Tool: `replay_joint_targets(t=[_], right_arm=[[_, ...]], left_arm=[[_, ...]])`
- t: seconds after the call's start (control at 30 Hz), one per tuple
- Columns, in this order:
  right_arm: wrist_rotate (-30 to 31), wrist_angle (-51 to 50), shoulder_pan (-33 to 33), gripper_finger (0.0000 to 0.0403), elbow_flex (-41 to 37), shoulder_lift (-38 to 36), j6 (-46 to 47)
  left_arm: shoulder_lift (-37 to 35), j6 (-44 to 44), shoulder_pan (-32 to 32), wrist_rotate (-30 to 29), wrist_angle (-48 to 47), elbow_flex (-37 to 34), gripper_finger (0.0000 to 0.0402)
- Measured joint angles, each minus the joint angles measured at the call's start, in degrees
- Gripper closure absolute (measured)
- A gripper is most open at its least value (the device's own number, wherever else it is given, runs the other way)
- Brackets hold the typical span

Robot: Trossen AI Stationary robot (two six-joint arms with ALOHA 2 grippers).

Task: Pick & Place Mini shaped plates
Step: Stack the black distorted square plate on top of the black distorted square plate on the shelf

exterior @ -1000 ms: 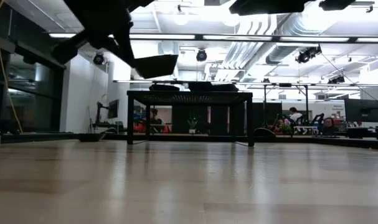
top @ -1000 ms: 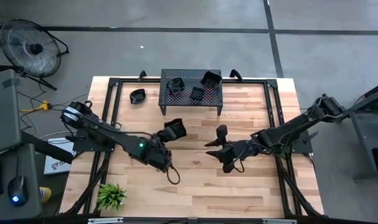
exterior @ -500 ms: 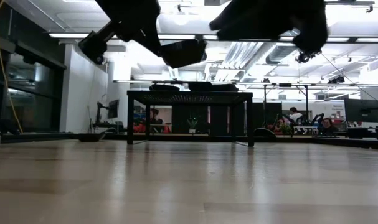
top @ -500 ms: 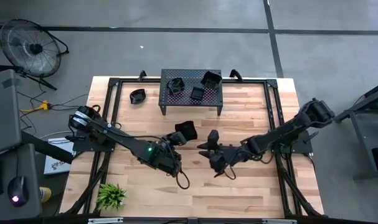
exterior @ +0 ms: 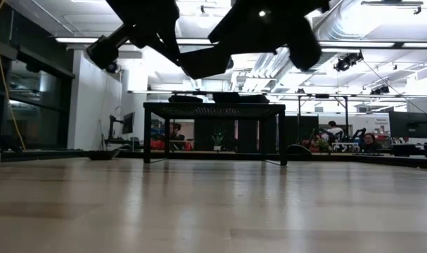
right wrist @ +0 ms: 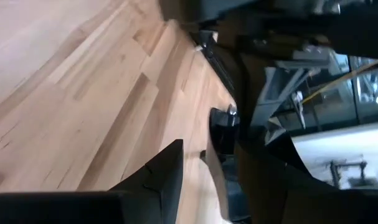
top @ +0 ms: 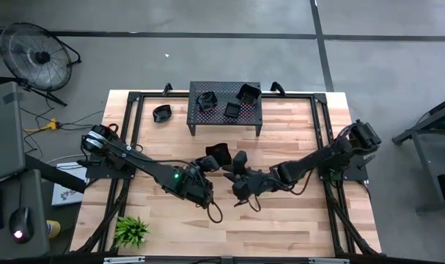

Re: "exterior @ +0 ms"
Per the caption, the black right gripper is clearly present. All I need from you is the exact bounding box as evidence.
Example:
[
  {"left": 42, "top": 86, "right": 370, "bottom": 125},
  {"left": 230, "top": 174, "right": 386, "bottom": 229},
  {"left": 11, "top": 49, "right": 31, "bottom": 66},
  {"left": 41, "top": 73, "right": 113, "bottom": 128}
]
[{"left": 179, "top": 19, "right": 323, "bottom": 80}]

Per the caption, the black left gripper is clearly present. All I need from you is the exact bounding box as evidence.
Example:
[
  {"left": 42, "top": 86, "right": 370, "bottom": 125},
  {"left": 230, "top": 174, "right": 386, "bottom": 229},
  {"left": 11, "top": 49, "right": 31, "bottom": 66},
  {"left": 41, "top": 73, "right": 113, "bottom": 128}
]
[{"left": 85, "top": 13, "right": 182, "bottom": 70}]

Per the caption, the black wavy square dish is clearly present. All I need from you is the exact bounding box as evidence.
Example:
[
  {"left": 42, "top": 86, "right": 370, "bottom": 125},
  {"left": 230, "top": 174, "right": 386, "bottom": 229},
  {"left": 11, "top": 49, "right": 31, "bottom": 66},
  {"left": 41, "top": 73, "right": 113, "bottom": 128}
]
[{"left": 239, "top": 94, "right": 271, "bottom": 104}]

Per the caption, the black perforated metal shelf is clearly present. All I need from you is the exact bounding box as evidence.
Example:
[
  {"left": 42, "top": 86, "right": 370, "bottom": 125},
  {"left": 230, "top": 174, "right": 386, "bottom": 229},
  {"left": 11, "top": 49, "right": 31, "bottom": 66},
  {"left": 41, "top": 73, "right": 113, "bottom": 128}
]
[{"left": 143, "top": 101, "right": 288, "bottom": 166}]

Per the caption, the person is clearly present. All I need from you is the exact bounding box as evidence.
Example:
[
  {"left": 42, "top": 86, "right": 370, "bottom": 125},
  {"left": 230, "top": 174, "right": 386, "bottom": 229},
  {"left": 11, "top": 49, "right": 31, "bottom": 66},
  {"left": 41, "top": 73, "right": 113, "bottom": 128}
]
[
  {"left": 361, "top": 132, "right": 383, "bottom": 153},
  {"left": 151, "top": 122, "right": 193, "bottom": 151},
  {"left": 300, "top": 137, "right": 318, "bottom": 152},
  {"left": 321, "top": 120, "right": 345, "bottom": 143}
]

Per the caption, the black ceiling spotlight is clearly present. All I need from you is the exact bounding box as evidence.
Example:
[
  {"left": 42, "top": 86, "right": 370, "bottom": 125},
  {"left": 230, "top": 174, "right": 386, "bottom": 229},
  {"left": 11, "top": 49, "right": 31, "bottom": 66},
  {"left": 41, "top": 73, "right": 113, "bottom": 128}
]
[{"left": 333, "top": 51, "right": 364, "bottom": 72}]

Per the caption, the long white light bar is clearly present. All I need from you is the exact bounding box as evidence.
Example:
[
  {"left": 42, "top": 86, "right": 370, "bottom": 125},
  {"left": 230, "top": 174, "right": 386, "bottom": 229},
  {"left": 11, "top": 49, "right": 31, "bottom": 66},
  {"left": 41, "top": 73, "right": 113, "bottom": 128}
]
[{"left": 54, "top": 37, "right": 427, "bottom": 49}]

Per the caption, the large black computer monitor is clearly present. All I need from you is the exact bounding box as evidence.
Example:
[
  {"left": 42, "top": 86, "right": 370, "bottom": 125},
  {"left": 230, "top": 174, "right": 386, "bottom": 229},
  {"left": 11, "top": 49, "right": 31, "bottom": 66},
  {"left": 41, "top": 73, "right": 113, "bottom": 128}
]
[{"left": 388, "top": 110, "right": 427, "bottom": 139}]

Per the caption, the black curved handle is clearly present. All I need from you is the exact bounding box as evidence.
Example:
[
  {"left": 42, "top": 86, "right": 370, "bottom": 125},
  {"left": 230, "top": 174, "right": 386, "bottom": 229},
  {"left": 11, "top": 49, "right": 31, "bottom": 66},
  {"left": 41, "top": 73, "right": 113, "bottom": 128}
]
[{"left": 286, "top": 143, "right": 313, "bottom": 155}]

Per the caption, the black metal background frame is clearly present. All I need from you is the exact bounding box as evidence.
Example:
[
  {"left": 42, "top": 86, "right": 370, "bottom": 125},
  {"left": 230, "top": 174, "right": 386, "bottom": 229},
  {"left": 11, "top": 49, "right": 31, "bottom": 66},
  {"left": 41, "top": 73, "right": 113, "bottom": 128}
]
[{"left": 127, "top": 89, "right": 427, "bottom": 150}]

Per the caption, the yellow cable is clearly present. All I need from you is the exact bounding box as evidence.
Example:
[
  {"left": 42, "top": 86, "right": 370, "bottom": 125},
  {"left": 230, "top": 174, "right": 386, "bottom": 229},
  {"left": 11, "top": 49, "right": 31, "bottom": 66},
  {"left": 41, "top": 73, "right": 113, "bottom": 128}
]
[{"left": 0, "top": 0, "right": 27, "bottom": 152}]

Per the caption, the thin black diagonal cable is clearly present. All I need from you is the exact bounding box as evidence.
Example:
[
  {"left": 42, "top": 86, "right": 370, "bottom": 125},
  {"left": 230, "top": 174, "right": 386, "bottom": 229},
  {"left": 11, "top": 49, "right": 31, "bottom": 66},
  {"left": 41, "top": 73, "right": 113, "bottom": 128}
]
[{"left": 362, "top": 59, "right": 427, "bottom": 122}]

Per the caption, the white wall sign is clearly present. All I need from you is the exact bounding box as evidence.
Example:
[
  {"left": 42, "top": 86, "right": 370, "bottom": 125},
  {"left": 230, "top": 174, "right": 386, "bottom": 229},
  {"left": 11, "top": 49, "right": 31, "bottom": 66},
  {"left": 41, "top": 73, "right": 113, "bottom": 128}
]
[{"left": 373, "top": 115, "right": 392, "bottom": 128}]

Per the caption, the black aluminium table frame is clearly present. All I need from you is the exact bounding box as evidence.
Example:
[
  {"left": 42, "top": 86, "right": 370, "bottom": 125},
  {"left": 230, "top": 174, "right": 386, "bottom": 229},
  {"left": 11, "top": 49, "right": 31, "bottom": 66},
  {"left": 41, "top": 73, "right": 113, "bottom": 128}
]
[{"left": 0, "top": 149, "right": 427, "bottom": 170}]

